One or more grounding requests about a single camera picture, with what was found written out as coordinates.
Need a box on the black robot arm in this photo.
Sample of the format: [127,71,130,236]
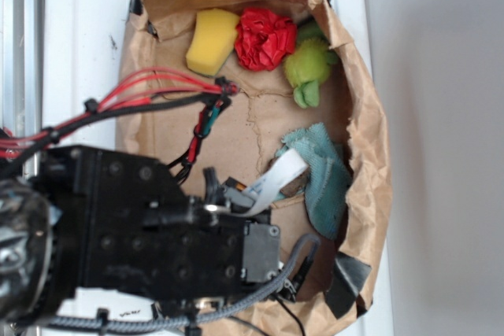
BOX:
[1,146,280,323]

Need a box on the brown rock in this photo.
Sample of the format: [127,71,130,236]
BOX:
[268,155,310,198]

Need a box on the brown paper bag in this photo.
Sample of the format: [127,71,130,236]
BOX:
[120,0,392,335]

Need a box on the light blue cloth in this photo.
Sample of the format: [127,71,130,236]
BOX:
[275,123,353,240]

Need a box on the green plush toy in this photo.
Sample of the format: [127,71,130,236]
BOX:
[283,20,339,109]

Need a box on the red crumpled paper ball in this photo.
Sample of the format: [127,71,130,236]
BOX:
[235,7,298,72]

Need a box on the yellow sponge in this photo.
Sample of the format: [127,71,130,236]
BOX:
[186,9,240,76]

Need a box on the grey braided cable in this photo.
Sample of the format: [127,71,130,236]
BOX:
[35,233,321,334]

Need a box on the red wire bundle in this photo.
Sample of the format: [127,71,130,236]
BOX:
[0,67,241,164]

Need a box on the aluminium frame rail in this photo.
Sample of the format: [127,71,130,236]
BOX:
[0,0,45,179]

